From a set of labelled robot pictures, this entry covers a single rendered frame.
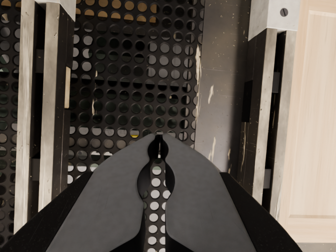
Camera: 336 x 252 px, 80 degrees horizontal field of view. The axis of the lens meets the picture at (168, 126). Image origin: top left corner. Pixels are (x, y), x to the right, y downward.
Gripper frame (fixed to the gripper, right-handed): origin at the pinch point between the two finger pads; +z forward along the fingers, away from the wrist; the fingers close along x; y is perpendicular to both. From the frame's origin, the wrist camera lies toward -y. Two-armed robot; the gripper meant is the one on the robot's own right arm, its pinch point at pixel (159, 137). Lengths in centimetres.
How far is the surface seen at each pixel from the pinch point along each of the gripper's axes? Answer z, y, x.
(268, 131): 24.4, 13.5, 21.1
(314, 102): 30.6, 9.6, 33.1
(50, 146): 17.9, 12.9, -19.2
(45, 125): 19.3, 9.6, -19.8
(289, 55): 28.3, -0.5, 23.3
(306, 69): 33.5, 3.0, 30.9
